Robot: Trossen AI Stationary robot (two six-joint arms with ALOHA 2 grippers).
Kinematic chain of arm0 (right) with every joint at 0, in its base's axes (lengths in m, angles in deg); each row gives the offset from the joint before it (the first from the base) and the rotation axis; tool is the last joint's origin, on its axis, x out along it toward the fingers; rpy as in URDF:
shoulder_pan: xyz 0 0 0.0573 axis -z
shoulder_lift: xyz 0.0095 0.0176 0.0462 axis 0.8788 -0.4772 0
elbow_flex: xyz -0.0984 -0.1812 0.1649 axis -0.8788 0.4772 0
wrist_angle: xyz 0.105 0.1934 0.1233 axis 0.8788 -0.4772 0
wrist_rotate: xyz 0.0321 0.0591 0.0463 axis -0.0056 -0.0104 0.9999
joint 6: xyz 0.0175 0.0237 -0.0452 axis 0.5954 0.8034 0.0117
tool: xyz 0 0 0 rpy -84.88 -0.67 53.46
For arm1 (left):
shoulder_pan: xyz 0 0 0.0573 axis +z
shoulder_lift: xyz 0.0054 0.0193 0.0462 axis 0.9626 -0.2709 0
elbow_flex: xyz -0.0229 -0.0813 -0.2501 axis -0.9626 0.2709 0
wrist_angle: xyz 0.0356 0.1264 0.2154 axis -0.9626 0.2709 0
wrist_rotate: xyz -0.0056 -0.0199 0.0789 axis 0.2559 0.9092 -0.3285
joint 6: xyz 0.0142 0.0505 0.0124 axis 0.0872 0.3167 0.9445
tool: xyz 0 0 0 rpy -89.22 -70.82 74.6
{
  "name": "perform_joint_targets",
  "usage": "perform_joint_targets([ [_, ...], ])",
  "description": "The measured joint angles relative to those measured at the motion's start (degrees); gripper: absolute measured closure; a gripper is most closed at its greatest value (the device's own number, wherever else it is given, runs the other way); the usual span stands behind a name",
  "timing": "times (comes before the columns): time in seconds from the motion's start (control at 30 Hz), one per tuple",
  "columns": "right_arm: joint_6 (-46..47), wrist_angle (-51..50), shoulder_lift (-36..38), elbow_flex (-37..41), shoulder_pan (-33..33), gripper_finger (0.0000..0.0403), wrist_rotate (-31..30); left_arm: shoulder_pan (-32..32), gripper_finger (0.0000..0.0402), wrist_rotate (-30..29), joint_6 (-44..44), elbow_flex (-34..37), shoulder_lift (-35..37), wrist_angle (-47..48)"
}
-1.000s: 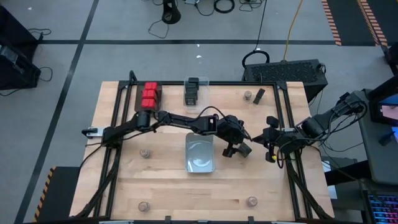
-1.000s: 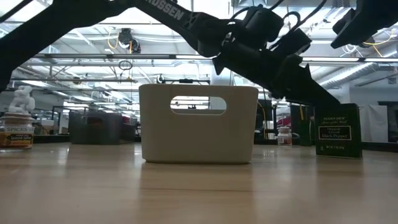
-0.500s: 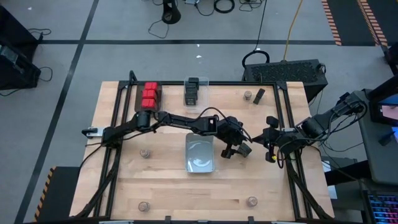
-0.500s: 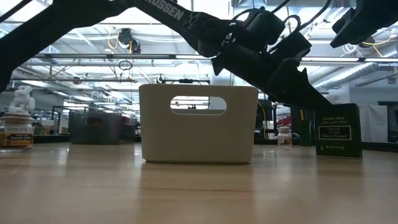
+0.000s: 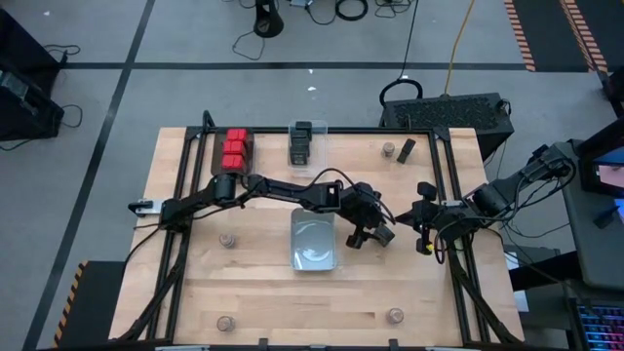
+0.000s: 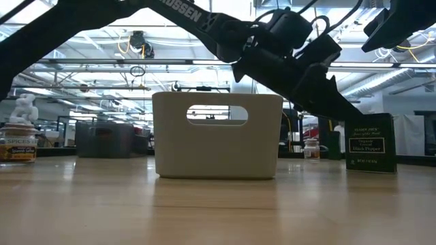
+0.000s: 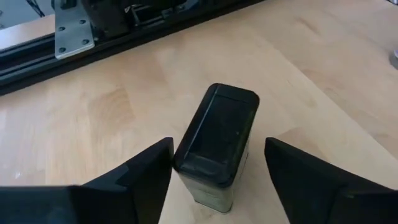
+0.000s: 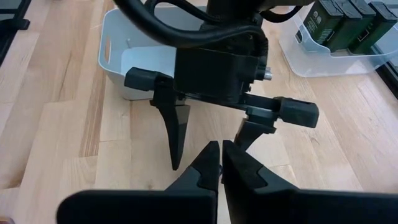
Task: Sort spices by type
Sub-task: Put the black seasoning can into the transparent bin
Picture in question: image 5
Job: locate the black computer monitor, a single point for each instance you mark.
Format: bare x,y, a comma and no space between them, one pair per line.
609,170

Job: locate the white plastic bin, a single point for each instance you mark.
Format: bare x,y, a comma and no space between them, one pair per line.
313,244

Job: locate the grey desk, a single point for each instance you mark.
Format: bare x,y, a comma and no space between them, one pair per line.
590,244

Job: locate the black equipment stand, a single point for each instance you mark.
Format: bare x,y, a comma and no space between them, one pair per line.
616,92

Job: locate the red-lid spice tin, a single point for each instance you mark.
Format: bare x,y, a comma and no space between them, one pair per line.
233,163
235,148
237,135

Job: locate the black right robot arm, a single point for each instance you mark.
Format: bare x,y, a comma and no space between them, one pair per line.
507,195

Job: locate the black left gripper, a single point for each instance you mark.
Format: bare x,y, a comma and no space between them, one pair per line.
365,209

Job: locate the black aluminium table frame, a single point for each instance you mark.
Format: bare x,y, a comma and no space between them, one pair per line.
365,130

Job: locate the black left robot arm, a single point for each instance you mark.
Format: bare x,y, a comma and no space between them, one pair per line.
283,190

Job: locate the small black desk gadget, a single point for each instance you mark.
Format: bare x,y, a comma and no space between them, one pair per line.
607,218

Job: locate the backlit rainbow keyboard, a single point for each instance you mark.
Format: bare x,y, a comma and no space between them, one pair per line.
602,326

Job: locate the dark grey plastic bin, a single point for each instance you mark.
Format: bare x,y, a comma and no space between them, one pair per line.
217,166

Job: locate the clear plastic bin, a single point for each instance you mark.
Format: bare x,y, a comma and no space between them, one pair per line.
322,146

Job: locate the black perforated computer case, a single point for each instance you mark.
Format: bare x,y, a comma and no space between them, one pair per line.
448,117

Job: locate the black stand base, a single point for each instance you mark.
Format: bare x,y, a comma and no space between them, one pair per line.
268,22

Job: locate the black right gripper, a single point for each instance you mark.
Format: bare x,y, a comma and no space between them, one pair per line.
434,217

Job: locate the black hazard-striped mat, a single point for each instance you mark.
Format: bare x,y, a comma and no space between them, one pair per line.
92,307
551,34

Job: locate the black equipment case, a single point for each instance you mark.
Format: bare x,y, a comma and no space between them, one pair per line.
29,112
24,49

